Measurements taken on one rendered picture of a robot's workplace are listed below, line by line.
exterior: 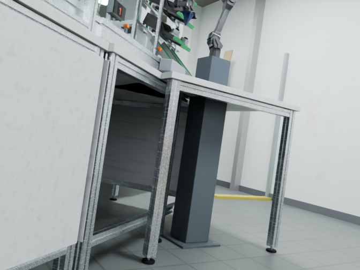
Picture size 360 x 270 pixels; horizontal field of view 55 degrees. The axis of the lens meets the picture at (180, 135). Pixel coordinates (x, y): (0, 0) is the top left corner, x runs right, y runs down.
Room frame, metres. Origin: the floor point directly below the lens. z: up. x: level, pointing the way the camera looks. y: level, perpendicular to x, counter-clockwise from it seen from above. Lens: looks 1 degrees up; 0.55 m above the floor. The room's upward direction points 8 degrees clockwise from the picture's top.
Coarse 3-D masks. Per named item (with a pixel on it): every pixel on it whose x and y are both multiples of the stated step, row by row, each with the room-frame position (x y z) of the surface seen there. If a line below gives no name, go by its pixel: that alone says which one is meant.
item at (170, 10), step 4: (148, 0) 2.25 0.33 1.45; (152, 0) 2.23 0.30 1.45; (156, 0) 2.21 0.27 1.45; (164, 0) 2.18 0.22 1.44; (168, 0) 2.32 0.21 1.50; (156, 4) 2.23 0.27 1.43; (164, 4) 2.18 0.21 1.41; (168, 4) 2.32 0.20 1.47; (172, 4) 2.30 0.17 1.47; (164, 8) 2.18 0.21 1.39; (168, 8) 2.16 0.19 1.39; (172, 8) 2.14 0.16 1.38; (168, 12) 2.29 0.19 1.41; (172, 12) 2.16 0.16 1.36; (176, 12) 2.13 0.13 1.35; (180, 12) 2.15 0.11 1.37; (176, 16) 2.24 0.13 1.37; (180, 16) 2.17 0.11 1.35
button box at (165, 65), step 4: (160, 60) 1.72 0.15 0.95; (164, 60) 1.71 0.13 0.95; (168, 60) 1.71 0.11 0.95; (172, 60) 1.70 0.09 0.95; (160, 64) 1.72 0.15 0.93; (164, 64) 1.71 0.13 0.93; (168, 64) 1.71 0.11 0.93; (172, 64) 1.71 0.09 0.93; (176, 64) 1.75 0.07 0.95; (160, 68) 1.72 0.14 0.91; (164, 68) 1.71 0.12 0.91; (168, 68) 1.70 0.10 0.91; (172, 68) 1.71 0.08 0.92; (176, 68) 1.76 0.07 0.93; (180, 68) 1.81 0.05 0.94; (180, 72) 1.82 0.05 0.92; (184, 72) 1.88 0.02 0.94
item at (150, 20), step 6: (150, 18) 2.22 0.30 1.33; (156, 18) 2.20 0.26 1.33; (150, 24) 2.22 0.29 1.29; (156, 24) 2.20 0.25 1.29; (162, 24) 2.33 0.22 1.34; (162, 30) 2.17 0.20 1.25; (168, 30) 2.30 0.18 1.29; (168, 36) 2.15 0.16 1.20; (174, 36) 2.13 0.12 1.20; (180, 42) 2.21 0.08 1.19
